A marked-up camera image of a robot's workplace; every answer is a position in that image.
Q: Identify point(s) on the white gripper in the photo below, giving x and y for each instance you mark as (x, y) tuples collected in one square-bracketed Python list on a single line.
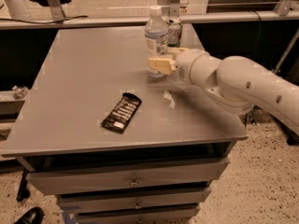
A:
[(184, 64)]

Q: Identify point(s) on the clear blue plastic water bottle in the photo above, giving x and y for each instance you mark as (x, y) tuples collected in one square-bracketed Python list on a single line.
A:
[(156, 33)]

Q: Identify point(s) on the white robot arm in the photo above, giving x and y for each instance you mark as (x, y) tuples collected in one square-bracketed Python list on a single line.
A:
[(236, 83)]

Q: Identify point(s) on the green 7up soda can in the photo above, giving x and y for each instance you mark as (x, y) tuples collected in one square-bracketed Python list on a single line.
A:
[(174, 31)]

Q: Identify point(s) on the black snack bar wrapper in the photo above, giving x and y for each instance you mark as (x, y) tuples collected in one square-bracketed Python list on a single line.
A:
[(122, 113)]

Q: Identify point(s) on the grey drawer cabinet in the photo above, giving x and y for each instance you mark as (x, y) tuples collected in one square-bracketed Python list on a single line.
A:
[(83, 77)]

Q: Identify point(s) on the top grey drawer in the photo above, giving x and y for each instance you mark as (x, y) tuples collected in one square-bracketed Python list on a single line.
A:
[(128, 176)]

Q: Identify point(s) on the grey drawer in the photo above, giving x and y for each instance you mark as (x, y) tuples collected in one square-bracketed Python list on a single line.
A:
[(139, 216), (134, 199), (128, 176)]

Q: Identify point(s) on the crumpled foil wrapper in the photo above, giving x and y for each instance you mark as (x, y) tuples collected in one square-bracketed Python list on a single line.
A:
[(20, 92)]

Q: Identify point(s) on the bottom grey drawer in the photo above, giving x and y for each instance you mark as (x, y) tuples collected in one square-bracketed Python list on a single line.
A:
[(139, 216)]

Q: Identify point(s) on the white pipe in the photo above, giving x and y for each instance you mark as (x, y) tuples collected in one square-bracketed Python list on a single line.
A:
[(17, 9)]

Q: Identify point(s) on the middle grey drawer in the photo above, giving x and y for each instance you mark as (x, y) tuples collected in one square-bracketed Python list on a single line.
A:
[(134, 199)]

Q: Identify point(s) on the black stand leg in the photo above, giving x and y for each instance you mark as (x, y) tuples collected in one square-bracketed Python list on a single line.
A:
[(23, 191)]

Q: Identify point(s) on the black shoe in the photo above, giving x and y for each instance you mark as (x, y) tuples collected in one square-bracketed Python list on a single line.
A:
[(33, 216)]

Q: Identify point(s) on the grey metal rail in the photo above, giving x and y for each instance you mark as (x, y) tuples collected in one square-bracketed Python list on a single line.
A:
[(87, 22)]

